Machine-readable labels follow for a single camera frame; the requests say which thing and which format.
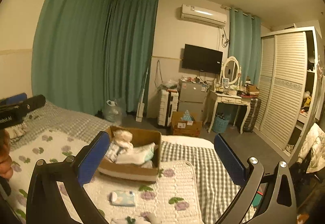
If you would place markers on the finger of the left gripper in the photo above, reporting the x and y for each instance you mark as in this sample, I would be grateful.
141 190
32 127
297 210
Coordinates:
13 99
30 104

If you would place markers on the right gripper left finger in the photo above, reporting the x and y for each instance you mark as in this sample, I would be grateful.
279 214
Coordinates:
45 203

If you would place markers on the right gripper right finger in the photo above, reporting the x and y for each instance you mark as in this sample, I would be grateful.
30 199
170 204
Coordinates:
278 203

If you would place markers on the light blue tissue packet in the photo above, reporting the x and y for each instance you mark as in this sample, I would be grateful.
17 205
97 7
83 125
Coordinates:
122 198

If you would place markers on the cream soft cloth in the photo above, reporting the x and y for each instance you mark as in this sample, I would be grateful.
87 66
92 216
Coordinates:
123 139

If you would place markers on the green white chenille toy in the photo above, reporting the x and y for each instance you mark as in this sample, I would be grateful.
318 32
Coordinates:
145 217

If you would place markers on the white cotton towel pack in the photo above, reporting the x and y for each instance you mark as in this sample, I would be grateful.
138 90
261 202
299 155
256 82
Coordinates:
137 155

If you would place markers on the person's left hand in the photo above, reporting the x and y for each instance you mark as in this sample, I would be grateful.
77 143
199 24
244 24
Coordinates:
6 170

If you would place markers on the grey checkered bed sheet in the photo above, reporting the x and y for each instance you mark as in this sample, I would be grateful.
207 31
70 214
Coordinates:
215 188

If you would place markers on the brown cardboard box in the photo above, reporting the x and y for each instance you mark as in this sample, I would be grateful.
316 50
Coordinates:
149 171

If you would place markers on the white jacket on chair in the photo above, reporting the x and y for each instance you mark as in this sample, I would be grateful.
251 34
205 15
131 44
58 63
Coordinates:
314 142

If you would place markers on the teal window curtain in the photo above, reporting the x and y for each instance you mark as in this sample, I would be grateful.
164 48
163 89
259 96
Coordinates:
86 52

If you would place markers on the clear water jug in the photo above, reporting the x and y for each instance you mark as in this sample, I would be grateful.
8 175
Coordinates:
112 112

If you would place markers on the white blue tissue pack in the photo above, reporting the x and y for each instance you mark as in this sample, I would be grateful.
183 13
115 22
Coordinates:
113 151

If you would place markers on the dark striped suitcase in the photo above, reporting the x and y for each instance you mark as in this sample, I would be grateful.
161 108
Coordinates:
253 114

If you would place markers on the blue laundry basket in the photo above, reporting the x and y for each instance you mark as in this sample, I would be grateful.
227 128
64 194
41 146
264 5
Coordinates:
221 122

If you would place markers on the white floral quilted blanket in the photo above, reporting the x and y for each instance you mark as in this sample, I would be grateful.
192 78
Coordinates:
173 197

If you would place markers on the white flat mop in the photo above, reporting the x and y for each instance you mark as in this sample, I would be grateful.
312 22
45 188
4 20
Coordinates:
141 103

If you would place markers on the cardboard box on floor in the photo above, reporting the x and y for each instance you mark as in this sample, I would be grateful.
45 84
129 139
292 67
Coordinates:
186 128

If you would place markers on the white dressing table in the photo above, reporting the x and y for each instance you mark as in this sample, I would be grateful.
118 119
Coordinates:
214 98

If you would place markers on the white louvered wardrobe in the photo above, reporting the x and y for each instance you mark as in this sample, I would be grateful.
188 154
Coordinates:
290 85

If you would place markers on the white black suitcase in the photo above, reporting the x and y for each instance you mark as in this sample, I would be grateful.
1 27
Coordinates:
169 99

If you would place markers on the silver mini fridge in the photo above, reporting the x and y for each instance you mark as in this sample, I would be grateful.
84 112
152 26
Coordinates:
192 98

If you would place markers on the white oval vanity mirror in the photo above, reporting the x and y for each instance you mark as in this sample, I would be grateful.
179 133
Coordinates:
231 71

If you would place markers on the teal curtain beside wardrobe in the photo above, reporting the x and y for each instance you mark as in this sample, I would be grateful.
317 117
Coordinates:
245 43

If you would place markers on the black wall television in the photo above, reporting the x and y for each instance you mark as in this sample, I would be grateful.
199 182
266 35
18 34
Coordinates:
202 59

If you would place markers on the white wall air conditioner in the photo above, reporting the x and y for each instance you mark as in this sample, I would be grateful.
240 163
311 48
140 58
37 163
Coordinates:
202 15

